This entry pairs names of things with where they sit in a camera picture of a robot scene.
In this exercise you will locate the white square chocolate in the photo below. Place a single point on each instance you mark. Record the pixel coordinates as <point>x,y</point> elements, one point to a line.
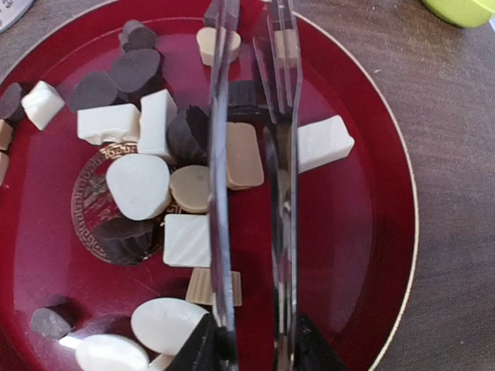
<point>42,104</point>

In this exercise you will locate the dark chocolate bottom left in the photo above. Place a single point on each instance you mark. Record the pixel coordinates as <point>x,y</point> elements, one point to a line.
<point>52,322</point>

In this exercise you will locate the white chocolate right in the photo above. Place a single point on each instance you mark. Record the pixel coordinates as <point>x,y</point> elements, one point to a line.
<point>323,142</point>

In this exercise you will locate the white oval chocolate lower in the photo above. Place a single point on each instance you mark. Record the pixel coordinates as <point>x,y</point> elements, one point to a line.
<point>111,352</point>

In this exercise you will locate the dark chocolate top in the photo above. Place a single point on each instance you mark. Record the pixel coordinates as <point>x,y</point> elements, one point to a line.
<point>135,35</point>

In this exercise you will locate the white rectangular chocolate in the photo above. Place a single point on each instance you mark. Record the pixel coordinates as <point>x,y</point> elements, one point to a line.
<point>118,124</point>

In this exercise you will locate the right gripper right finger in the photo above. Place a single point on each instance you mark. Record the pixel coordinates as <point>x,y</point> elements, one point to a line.
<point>314,352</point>

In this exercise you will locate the dark chocolate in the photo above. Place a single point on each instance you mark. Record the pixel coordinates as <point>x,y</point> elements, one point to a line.
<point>52,322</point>
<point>135,35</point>

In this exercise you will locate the lime green bowl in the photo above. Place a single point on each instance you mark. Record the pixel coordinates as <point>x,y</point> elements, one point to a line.
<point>467,14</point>

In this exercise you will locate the white patterned mug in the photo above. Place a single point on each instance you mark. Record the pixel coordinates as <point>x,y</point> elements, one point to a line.
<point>11,11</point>

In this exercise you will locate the white round chocolate centre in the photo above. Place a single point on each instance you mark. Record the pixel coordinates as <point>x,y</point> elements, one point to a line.
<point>139,185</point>

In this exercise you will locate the metal tongs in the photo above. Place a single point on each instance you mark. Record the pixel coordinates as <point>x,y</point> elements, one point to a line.
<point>270,103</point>

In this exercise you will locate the round red tray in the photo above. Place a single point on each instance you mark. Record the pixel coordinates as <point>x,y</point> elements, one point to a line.
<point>66,245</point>

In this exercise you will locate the tan square chocolate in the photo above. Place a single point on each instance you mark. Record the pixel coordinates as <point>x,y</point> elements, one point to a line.
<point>4,164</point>
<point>6,133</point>

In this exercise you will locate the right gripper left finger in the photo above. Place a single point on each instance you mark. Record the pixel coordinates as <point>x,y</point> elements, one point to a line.
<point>209,347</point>

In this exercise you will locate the tan square chocolate upper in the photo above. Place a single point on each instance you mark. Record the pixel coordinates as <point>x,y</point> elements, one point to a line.
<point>6,133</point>

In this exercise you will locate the tan rectangular chocolate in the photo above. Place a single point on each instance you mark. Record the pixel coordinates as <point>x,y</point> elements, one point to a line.
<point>244,167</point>

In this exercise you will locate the tan square chocolate lower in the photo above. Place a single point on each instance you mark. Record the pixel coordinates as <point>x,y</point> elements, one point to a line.
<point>4,164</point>

